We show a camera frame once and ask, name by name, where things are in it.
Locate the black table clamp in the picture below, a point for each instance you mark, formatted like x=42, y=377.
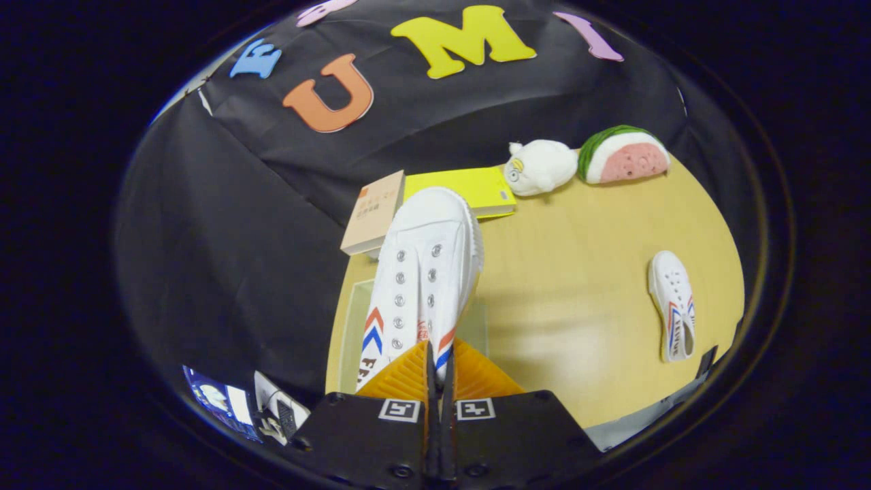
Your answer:
x=706, y=361

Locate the white plush toy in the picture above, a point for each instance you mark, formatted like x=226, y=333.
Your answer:
x=544, y=167

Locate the white side desk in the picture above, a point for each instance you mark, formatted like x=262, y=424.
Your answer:
x=269, y=395

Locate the white canvas shoe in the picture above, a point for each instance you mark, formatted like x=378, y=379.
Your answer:
x=429, y=231
x=670, y=299

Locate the pale fabric storage box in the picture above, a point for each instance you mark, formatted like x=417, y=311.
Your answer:
x=352, y=320

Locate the computer monitor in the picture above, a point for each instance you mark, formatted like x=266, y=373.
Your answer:
x=218, y=401

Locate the black keyboard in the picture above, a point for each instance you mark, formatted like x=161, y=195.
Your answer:
x=286, y=418

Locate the grey table frame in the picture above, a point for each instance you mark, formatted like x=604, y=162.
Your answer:
x=639, y=415

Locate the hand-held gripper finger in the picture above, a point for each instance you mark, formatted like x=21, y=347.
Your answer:
x=431, y=408
x=447, y=408

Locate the yellow book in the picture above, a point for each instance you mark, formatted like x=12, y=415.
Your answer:
x=476, y=187

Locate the watermelon slice plush toy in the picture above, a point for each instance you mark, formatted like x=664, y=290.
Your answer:
x=626, y=156

